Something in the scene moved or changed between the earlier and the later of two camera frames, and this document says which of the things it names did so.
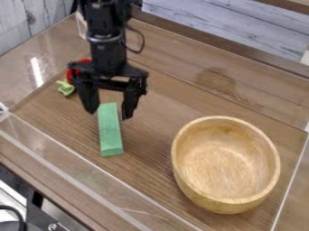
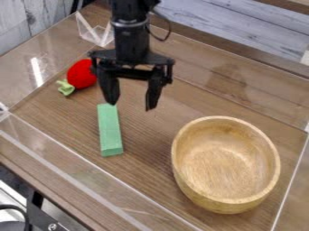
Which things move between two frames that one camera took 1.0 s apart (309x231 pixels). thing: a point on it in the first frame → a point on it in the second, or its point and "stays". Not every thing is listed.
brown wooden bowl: [226, 163] stays
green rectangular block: [110, 136] stays
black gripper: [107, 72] → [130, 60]
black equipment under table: [44, 217] stays
